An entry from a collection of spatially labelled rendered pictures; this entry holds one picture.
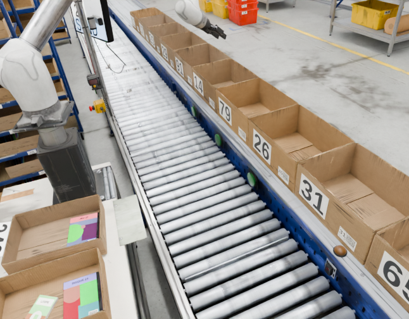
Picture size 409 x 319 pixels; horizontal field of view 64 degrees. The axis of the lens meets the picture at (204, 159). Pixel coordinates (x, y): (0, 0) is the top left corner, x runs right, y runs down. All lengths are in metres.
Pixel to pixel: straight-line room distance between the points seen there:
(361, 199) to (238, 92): 0.95
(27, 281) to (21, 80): 0.77
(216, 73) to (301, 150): 0.94
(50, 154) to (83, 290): 0.61
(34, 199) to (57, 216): 0.25
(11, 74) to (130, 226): 0.79
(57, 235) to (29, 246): 0.12
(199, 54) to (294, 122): 1.18
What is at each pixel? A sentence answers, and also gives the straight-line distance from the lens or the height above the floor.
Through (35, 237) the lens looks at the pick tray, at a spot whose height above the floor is 0.76.
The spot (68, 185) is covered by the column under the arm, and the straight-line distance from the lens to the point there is 1.72.
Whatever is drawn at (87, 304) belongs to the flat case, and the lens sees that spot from 1.36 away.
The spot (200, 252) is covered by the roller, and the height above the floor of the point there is 0.75.
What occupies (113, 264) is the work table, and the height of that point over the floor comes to 0.75.
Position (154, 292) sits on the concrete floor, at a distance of 2.23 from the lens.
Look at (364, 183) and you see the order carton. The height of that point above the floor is 0.89.
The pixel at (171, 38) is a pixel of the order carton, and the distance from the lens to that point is 3.02.
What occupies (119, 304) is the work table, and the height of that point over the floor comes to 0.75.
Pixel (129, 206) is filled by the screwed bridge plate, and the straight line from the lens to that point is 1.65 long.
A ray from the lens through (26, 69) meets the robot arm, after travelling 1.48.
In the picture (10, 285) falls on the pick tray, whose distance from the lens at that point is 1.52.
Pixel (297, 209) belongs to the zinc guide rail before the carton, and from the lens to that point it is 1.37.
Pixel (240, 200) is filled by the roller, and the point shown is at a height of 0.75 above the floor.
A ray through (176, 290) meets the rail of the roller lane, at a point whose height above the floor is 0.74.
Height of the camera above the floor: 1.86
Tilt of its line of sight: 37 degrees down
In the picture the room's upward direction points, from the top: 6 degrees counter-clockwise
